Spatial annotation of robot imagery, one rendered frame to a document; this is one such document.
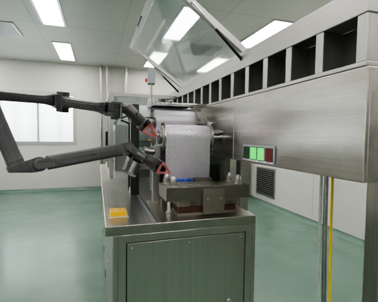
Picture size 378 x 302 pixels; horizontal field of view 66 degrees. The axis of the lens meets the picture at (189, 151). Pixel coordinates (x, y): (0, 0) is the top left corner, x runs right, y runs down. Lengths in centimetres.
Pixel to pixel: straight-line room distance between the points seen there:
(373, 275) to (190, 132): 94
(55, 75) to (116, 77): 128
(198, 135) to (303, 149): 63
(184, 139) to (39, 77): 592
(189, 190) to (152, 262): 33
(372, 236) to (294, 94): 51
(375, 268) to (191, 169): 86
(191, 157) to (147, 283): 62
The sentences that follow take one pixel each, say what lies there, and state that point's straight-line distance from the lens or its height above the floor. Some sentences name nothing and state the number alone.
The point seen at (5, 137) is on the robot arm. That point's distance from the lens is 125.
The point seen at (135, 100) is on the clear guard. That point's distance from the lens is 247.
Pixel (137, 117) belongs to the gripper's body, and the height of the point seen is 134.
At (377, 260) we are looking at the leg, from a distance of 110.
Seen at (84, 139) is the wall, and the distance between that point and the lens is 697.
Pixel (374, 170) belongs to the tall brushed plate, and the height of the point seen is 117.
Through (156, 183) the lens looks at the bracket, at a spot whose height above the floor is 101.
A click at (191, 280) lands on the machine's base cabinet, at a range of 136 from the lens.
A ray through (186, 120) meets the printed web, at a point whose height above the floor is 135.
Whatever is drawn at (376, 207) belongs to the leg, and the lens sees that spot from 106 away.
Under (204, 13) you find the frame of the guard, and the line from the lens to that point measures 146.
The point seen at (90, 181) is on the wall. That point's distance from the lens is 705.
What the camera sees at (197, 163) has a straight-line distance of 149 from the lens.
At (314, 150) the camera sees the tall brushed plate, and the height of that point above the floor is 121.
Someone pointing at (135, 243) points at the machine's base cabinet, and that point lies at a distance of 124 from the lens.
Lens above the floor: 126
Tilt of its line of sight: 3 degrees down
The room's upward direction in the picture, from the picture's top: 1 degrees clockwise
